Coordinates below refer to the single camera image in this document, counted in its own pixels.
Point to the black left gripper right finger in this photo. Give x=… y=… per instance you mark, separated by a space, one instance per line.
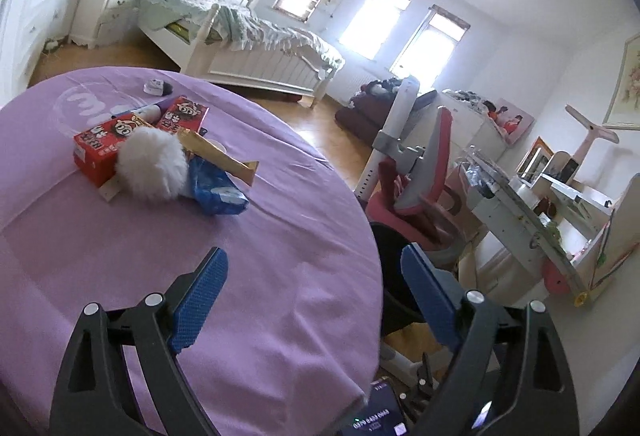
x=508 y=375

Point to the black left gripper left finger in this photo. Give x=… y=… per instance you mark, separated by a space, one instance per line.
x=93 y=393

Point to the red snack box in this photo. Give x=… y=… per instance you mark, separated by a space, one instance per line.
x=96 y=149
x=182 y=112

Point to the golden stick wrapper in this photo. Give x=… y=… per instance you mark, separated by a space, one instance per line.
x=198 y=145

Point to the black round trash bin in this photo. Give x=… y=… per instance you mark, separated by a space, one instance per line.
x=399 y=306

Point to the smartphone with lit screen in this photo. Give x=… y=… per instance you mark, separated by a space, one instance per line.
x=381 y=416

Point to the white study desk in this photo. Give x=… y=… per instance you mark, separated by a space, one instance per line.
x=543 y=238

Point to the purple tablecloth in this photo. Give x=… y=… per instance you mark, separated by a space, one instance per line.
x=291 y=345

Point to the blue snack bag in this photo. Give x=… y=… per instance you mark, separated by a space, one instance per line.
x=213 y=190

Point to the white fluffy pompom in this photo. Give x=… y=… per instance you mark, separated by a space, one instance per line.
x=151 y=165

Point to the pink grey desk chair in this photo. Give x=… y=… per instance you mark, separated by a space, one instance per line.
x=411 y=191

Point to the pink white desk lamp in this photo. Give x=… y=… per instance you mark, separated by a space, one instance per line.
x=594 y=132

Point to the red portrait photo canvas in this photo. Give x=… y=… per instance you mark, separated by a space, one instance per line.
x=510 y=121

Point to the white dresser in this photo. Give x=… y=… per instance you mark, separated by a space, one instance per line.
x=469 y=129

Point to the purple white tube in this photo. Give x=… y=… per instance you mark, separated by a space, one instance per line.
x=150 y=112

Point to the framed flower picture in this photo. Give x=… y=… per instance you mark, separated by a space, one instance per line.
x=623 y=111

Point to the small dark round jar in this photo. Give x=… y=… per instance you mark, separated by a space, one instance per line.
x=154 y=87

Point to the white nightstand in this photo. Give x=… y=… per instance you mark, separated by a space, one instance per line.
x=99 y=23

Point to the ruffled bed blanket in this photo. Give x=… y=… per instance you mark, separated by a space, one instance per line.
x=234 y=25

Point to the white bed frame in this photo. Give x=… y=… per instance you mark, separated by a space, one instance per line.
x=299 y=73

